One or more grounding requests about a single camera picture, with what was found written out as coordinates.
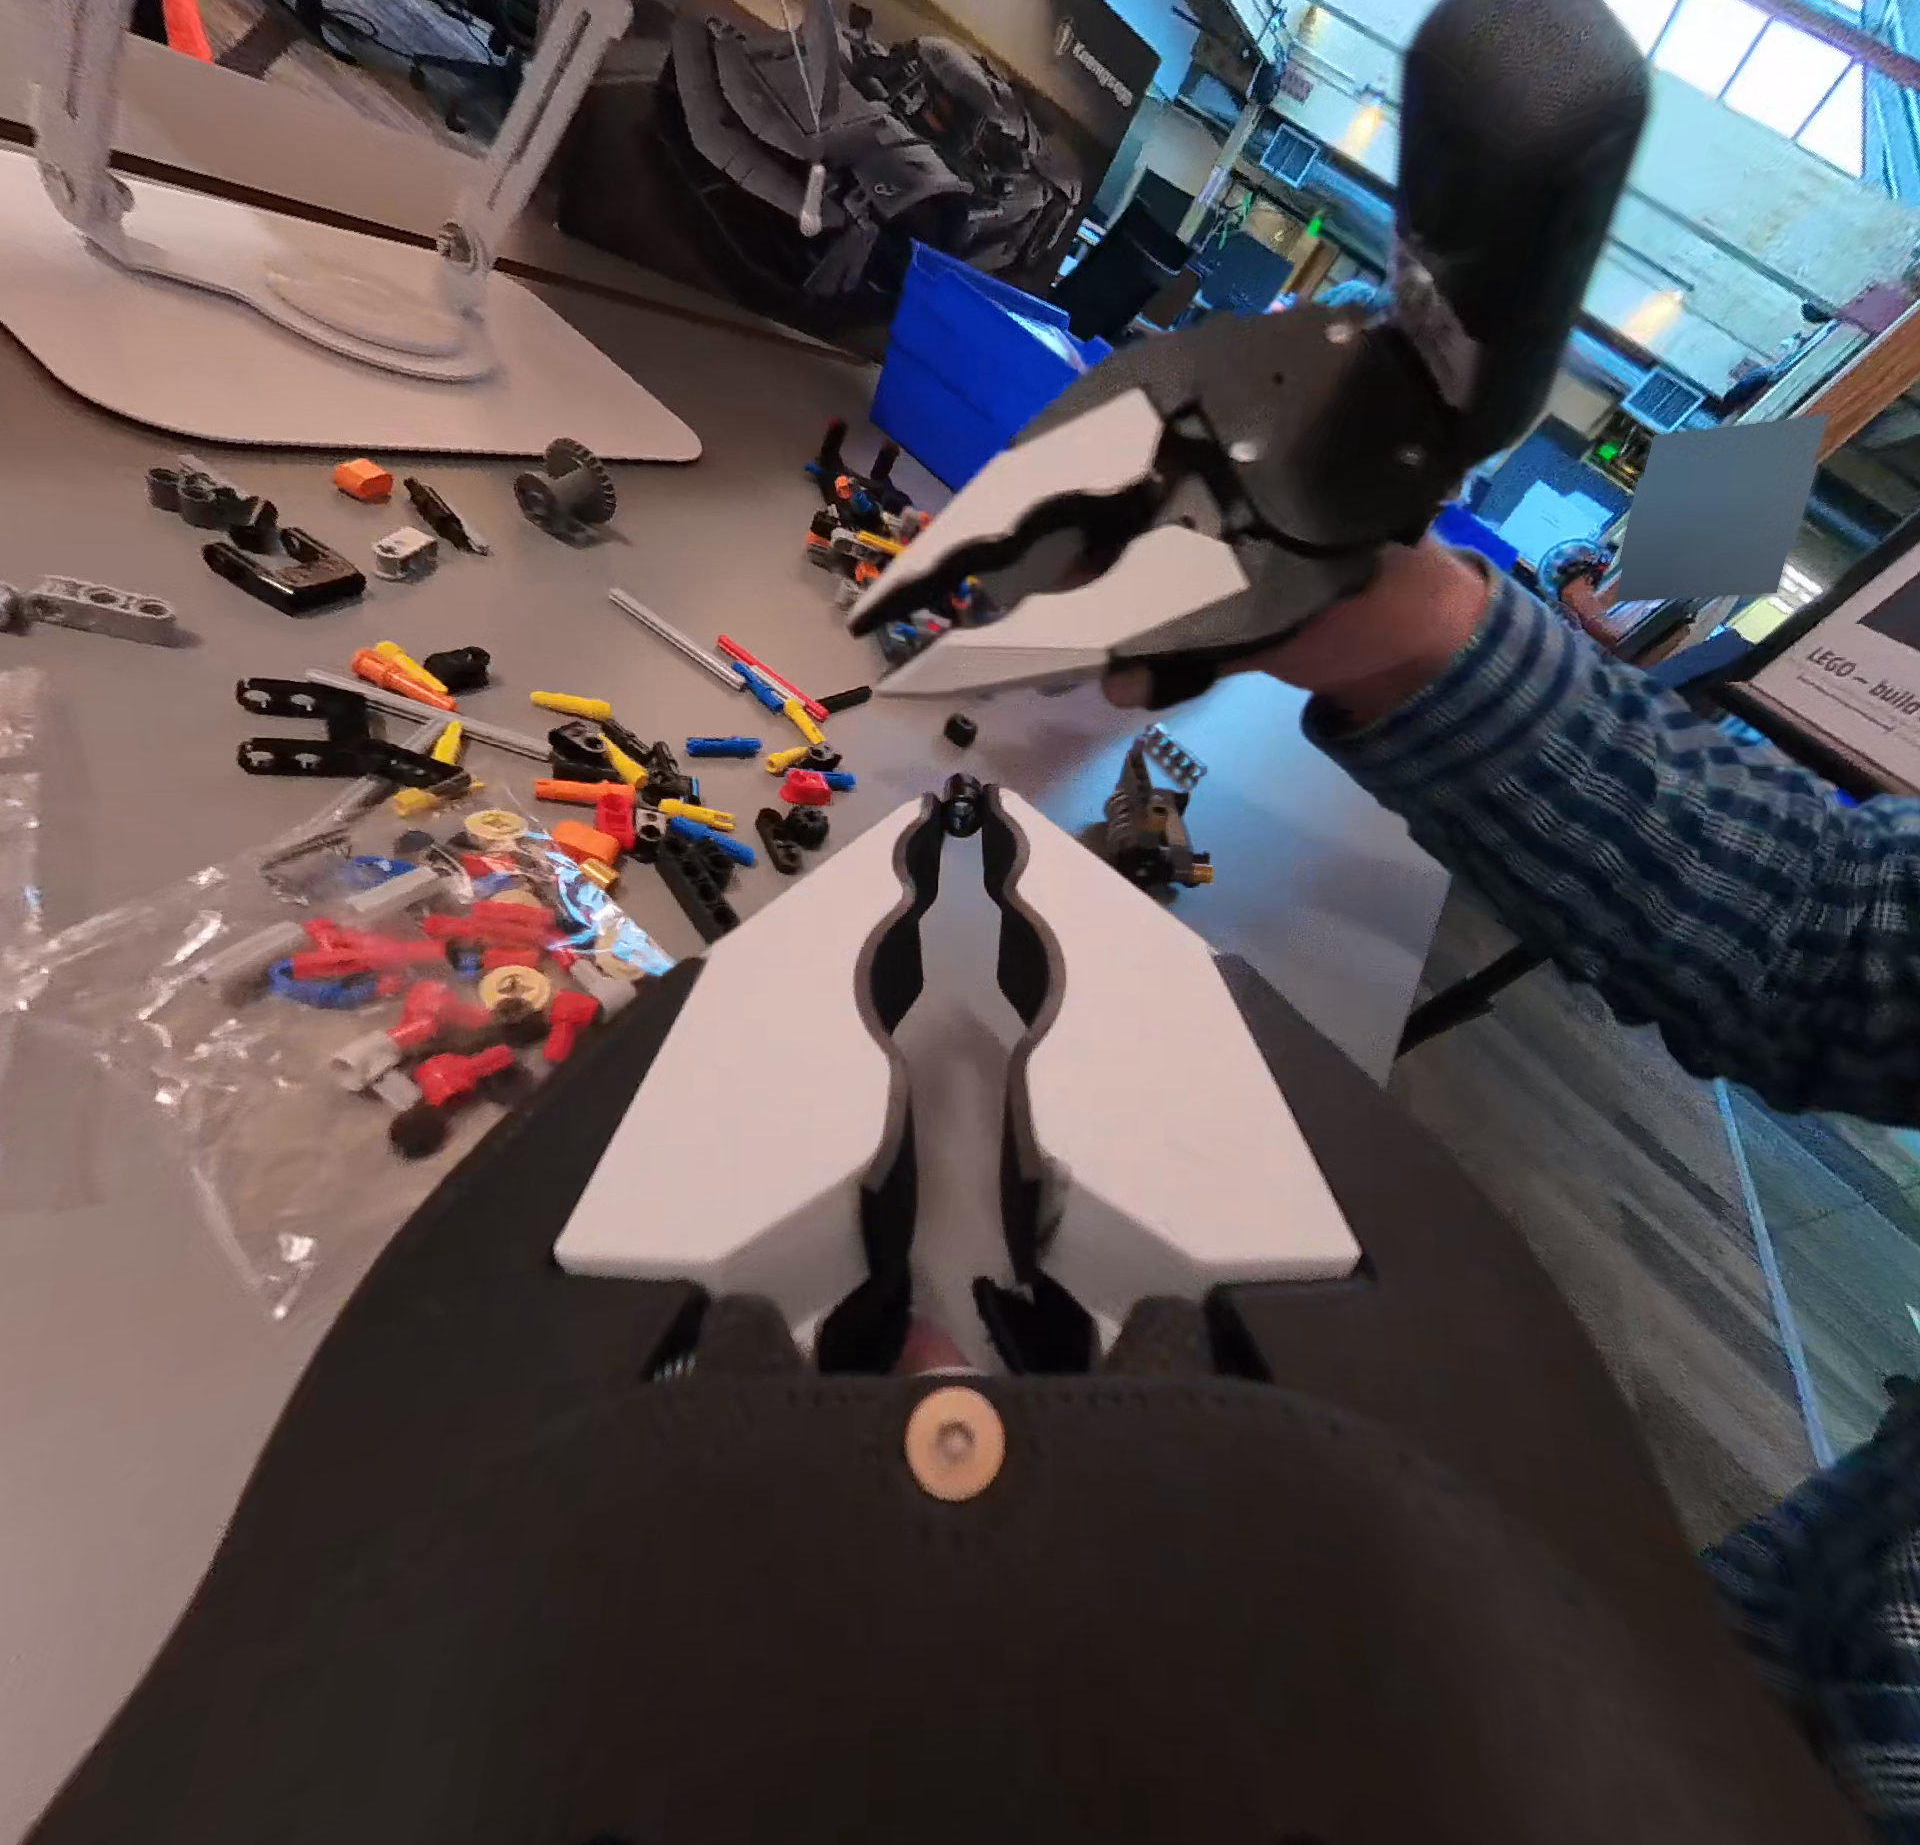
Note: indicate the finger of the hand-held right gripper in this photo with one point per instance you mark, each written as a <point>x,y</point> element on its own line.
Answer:
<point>1035,480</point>
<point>1094,617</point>

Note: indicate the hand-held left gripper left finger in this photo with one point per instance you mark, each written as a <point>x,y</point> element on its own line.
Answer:
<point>706,1127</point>

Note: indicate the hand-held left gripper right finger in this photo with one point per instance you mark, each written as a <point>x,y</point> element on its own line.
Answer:
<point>1184,1127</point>

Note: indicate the grey lego engine assembly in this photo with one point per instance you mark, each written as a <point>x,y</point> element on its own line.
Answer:
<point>1149,826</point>

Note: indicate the small black lego connector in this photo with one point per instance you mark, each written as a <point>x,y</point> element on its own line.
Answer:
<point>961,806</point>

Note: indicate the pile of lego pieces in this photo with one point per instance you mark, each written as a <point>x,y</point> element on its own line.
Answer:
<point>803,785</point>

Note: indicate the person's right forearm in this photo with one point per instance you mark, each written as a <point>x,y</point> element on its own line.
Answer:
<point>1618,826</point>

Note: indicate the grey holed lego plate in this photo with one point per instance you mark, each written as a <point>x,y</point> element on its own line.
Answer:
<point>1174,754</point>

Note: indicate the large lego chassis assembly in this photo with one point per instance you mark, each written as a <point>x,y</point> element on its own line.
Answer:
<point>855,525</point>

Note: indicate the long black lego beam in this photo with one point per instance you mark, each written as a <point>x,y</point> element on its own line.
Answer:
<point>698,889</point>

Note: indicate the plastic bag with lego pieces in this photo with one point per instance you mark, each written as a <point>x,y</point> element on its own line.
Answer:
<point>465,1074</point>

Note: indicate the black lego axle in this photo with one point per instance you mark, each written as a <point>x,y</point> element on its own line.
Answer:
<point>843,700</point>

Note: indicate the black thin lego liftarm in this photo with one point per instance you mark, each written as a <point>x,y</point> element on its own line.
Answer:
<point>777,842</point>

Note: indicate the red lego axle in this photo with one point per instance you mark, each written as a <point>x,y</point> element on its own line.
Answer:
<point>774,675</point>

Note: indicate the long grey lego axle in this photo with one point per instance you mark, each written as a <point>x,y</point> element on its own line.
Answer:
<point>675,639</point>

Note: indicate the dark lego set box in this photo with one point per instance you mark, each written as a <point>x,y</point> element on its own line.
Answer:
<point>991,60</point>

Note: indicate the grey lego differential gear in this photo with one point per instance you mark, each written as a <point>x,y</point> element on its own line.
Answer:
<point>561,491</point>

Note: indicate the person's right hand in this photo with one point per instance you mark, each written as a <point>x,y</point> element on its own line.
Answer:
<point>1378,631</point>

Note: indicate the blue plastic bin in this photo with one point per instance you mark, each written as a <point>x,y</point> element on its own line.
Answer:
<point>958,360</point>

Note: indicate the small blue bin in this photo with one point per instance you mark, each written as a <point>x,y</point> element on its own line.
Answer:
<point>1477,538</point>

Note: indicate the glass skylight windows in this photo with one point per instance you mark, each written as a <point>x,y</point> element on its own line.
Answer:
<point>1755,29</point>

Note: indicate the black framed picture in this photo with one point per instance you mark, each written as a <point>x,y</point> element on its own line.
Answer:
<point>1858,660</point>

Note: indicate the white monitor stand base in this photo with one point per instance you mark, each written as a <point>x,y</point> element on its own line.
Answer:
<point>376,377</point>

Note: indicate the empty clear plastic bag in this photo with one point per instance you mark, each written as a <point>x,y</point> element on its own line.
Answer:
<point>11,826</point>

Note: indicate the wooden post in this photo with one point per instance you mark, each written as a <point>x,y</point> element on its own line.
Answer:
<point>1876,377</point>

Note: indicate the black lego bracket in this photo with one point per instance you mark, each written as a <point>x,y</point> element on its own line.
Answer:
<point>293,577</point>

